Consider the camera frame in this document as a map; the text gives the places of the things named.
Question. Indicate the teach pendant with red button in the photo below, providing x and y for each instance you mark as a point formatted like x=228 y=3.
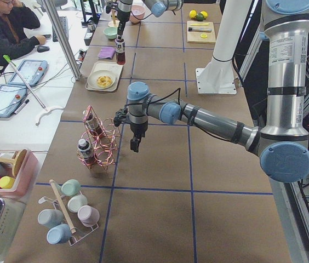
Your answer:
x=11 y=97

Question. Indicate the yellow lemon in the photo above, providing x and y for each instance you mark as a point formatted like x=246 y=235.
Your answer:
x=204 y=14
x=192 y=14

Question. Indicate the glazed donut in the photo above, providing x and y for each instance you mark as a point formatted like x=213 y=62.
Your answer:
x=104 y=81

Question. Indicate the pale green mug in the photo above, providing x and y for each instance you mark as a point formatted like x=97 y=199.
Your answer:
x=76 y=202

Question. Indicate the mint green ceramic mug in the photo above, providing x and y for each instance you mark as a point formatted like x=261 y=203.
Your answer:
x=71 y=187

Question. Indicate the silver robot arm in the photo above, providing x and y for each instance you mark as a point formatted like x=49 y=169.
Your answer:
x=157 y=8
x=280 y=141

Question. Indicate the tea bottle white cap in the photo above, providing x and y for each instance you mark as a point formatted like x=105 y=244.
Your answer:
x=120 y=51

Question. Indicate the green lime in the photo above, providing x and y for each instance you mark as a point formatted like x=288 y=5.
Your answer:
x=199 y=17

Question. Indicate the copper wire bottle rack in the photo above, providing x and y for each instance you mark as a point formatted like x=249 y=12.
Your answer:
x=104 y=146

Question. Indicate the white round plate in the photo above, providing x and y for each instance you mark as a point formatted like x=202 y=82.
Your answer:
x=92 y=79

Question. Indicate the lilac ceramic mug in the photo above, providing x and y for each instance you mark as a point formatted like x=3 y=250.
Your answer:
x=89 y=216

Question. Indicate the cream serving tray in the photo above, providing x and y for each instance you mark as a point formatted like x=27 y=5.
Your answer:
x=111 y=66

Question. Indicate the pink storage box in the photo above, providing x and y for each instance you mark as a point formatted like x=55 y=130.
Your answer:
x=24 y=177

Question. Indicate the aluminium frame post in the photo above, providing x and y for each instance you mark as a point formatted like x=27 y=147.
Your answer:
x=63 y=41

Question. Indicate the purple folded cloth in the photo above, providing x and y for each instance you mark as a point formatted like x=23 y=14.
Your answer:
x=106 y=53

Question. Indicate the grey blue mug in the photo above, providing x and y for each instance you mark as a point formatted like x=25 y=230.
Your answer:
x=50 y=218

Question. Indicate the wooden cutting board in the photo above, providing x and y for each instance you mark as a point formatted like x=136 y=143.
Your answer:
x=194 y=37

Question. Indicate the yellow plastic knife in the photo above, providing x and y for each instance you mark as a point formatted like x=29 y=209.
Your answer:
x=200 y=24

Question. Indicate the white wire mug rack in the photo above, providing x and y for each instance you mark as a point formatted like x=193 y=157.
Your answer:
x=59 y=202

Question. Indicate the pink bowl of ice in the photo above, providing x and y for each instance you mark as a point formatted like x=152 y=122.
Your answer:
x=137 y=13

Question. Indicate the yellow cup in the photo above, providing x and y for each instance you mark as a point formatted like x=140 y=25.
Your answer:
x=6 y=182

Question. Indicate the computer mouse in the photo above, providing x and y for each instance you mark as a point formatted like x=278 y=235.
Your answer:
x=42 y=48

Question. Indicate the wooden mug tree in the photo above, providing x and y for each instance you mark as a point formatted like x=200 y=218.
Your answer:
x=15 y=162

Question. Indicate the black marker pen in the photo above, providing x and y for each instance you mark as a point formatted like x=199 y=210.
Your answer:
x=21 y=106

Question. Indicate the wooden stand on table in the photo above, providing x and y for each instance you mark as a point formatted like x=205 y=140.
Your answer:
x=114 y=22

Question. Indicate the black keyboard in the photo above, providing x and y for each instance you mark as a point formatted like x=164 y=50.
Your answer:
x=64 y=24

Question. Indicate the metal reacher grabber tool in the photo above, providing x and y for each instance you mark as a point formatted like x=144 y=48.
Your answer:
x=46 y=109

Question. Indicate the seated person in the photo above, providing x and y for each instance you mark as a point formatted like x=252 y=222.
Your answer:
x=14 y=18

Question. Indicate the light blue mug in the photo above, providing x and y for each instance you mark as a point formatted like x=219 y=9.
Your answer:
x=59 y=234

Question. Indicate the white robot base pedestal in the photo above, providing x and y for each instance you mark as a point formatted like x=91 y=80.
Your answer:
x=217 y=77

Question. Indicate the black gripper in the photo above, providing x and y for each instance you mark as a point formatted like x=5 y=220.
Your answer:
x=138 y=129
x=121 y=17

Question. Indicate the tea bottle in rack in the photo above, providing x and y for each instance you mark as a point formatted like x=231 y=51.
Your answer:
x=84 y=148
x=93 y=125

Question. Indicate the mint green bowl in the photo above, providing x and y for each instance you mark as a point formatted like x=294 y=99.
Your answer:
x=110 y=33

